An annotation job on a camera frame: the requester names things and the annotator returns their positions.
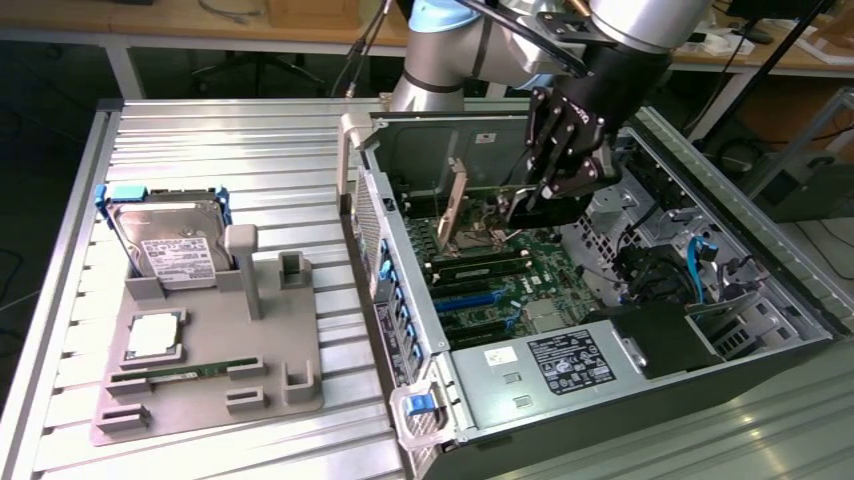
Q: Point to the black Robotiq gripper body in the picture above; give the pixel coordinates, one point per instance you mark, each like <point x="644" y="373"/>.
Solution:
<point x="614" y="90"/>

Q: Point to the green graphics card black shroud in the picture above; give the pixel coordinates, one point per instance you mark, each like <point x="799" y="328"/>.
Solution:
<point x="547" y="215"/>

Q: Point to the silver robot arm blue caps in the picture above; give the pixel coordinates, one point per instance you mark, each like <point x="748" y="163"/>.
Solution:
<point x="434" y="60"/>

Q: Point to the silver disk bay cage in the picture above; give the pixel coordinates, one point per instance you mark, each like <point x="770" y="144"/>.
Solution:
<point x="614" y="210"/>

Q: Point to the silver socket cover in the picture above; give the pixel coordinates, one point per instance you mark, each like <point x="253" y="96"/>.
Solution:
<point x="495" y="220"/>

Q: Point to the green Dell motherboard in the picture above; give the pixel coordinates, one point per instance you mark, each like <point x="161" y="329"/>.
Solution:
<point x="554" y="270"/>

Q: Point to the CPU socket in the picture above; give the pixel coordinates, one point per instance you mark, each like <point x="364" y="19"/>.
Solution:
<point x="476" y="242"/>

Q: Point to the black monitor stand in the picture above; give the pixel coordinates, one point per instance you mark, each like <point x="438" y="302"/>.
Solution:
<point x="756" y="35"/>

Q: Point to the black slanted stand pole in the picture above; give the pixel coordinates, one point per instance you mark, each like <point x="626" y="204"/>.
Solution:
<point x="782" y="48"/>

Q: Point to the silver chipset heat sink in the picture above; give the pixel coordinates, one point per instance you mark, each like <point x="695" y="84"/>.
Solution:
<point x="543" y="316"/>

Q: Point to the blue expansion slot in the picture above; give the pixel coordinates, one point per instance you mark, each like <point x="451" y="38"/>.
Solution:
<point x="470" y="301"/>

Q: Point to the white flat box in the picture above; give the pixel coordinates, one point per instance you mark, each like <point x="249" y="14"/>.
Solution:
<point x="827" y="50"/>

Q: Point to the black plastic air shroud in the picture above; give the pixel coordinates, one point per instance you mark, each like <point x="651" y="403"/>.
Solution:
<point x="654" y="340"/>

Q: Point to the dark grey floor unit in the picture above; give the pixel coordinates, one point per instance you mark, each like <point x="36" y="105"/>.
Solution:
<point x="814" y="190"/>

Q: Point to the silver perforated disk bay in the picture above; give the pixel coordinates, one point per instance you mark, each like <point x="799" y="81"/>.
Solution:
<point x="740" y="330"/>

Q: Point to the silver power supply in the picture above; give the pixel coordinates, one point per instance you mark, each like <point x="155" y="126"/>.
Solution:
<point x="507" y="390"/>

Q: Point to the blue case latch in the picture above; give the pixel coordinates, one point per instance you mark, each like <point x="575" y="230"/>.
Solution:
<point x="418" y="405"/>

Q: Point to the open black PC case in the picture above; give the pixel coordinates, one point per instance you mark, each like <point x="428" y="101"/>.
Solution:
<point x="600" y="440"/>

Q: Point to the hard disk in blue carrier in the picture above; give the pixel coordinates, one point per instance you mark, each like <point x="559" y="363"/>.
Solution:
<point x="167" y="235"/>

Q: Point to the silver CPU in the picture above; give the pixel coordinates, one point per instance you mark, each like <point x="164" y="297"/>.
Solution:
<point x="153" y="337"/>

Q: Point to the grey parts rack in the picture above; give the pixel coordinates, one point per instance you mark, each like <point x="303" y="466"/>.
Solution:
<point x="200" y="400"/>

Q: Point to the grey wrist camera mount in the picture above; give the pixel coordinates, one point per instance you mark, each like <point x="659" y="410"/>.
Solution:
<point x="567" y="40"/>

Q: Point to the wooden desk white frame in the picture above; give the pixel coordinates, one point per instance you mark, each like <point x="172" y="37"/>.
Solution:
<point x="167" y="25"/>

